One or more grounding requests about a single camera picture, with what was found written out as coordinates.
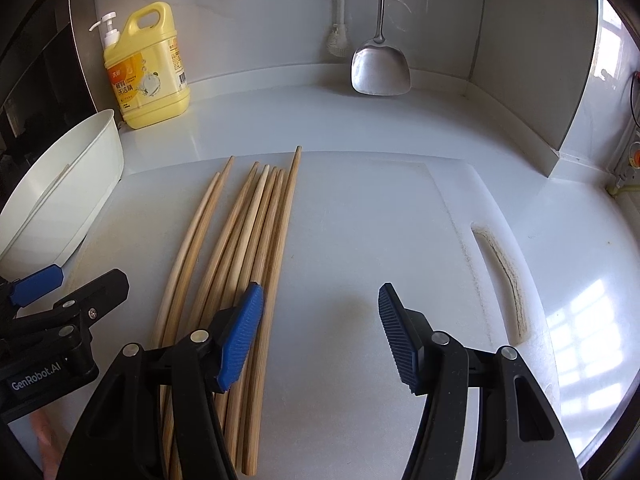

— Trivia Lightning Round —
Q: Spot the white plastic basin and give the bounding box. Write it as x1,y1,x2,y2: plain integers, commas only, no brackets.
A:
0,109,125,281

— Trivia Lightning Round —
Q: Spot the wall power socket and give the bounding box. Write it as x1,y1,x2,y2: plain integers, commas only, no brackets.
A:
606,127,640,198

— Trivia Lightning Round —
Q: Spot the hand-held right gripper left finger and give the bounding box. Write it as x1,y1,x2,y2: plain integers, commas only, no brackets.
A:
55,282,264,480

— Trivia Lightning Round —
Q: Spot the black gas stove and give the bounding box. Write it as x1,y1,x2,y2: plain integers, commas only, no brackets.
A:
0,0,99,171

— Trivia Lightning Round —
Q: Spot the yellow detergent pump bottle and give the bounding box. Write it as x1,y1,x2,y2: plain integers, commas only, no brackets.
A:
90,1,192,130

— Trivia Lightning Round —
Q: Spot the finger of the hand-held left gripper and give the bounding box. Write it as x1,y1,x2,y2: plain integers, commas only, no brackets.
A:
0,264,65,311
0,268,130,358

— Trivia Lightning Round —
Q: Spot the white dish brush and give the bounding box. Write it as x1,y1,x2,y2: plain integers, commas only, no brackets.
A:
327,0,351,58

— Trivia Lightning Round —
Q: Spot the pale wooden chopstick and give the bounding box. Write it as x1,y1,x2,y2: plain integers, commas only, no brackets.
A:
161,156,236,480
151,171,222,480

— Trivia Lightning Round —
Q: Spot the bunch of brown chopsticks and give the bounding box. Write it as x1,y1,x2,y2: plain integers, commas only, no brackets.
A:
187,146,302,477

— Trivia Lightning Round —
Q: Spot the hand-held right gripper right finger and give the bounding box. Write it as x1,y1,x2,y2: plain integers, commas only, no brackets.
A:
378,282,583,480

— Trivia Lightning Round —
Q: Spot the metal spatula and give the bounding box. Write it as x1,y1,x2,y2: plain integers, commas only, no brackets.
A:
351,0,412,96

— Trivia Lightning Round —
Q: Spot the person's left forearm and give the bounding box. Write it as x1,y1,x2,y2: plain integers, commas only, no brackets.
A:
27,405,68,480

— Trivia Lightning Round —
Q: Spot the white plastic cutting board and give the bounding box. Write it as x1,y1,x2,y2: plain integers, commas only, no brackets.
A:
47,151,561,480

